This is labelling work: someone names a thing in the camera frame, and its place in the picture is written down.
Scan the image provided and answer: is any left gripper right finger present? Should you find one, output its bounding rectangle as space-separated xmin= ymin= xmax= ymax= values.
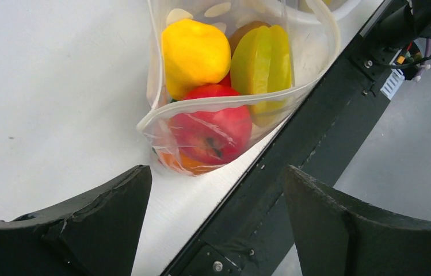
xmin=284 ymin=166 xmax=431 ymax=275

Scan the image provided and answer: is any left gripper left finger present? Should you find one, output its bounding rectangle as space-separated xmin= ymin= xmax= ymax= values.
xmin=0 ymin=165 xmax=152 ymax=275

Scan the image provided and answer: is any orange fruit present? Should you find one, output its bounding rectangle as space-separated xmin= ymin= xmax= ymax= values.
xmin=155 ymin=150 xmax=221 ymax=177

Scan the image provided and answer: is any red apple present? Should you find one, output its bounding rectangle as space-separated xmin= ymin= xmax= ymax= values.
xmin=169 ymin=105 xmax=253 ymax=165

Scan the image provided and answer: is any red tomato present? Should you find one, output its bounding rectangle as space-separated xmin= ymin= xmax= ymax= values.
xmin=218 ymin=72 xmax=231 ymax=87

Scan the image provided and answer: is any clear zip top bag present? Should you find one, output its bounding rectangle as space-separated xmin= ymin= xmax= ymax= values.
xmin=137 ymin=1 xmax=341 ymax=176

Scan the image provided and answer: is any yellow pear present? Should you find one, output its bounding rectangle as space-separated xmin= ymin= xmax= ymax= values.
xmin=162 ymin=19 xmax=231 ymax=101

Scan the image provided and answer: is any white plastic basket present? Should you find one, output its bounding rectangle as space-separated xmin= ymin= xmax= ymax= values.
xmin=285 ymin=0 xmax=361 ymax=25

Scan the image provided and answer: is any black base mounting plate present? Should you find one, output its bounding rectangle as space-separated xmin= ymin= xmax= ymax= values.
xmin=163 ymin=1 xmax=431 ymax=275

